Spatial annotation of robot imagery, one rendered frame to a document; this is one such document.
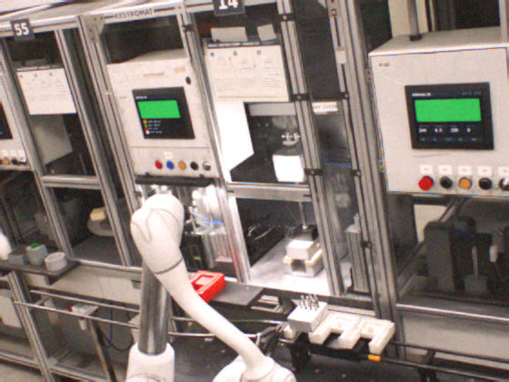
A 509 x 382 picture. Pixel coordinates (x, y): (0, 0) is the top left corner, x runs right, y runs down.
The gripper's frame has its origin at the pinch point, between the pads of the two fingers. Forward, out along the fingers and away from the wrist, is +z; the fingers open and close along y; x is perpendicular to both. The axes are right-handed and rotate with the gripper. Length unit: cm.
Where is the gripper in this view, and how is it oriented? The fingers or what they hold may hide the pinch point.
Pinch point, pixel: (281, 328)
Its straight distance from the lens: 256.3
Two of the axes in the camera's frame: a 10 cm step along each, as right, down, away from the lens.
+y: -1.9, -9.2, -3.5
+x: -8.4, -0.4, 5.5
